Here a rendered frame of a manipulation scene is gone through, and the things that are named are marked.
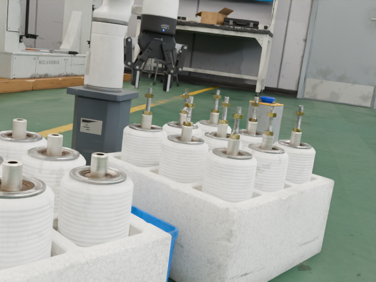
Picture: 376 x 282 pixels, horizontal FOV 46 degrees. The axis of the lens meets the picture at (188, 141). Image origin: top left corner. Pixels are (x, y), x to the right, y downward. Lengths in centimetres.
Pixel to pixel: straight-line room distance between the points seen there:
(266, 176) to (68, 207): 44
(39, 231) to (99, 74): 69
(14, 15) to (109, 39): 237
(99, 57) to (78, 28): 339
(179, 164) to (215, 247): 18
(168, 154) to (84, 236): 34
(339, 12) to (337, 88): 93
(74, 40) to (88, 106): 334
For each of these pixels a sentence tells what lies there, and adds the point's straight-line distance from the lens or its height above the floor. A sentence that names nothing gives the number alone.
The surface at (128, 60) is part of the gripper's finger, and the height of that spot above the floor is 39.
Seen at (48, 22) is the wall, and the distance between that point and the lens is 704.
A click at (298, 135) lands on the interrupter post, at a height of 28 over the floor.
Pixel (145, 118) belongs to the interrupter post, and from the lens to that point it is 97.
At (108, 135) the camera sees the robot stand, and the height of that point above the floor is 19.
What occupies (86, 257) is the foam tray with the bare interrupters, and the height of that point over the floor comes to 18.
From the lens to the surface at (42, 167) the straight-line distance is 66.
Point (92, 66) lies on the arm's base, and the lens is 118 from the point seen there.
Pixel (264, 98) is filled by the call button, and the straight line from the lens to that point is 125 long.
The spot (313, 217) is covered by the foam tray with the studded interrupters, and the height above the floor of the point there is 11.
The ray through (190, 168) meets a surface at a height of 21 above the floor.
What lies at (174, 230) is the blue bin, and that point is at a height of 12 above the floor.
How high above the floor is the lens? 43
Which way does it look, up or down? 11 degrees down
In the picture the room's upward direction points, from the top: 7 degrees clockwise
